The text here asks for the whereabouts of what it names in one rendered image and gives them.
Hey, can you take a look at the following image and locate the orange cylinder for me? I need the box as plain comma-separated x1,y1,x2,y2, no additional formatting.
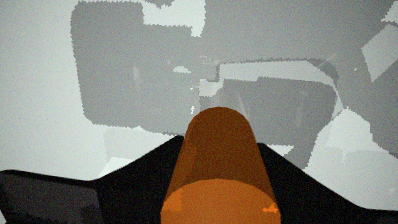
160,107,281,224

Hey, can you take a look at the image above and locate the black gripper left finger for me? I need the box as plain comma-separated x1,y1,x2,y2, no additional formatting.
0,135,184,224

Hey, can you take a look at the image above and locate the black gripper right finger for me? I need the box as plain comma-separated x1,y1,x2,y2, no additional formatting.
256,143,398,224

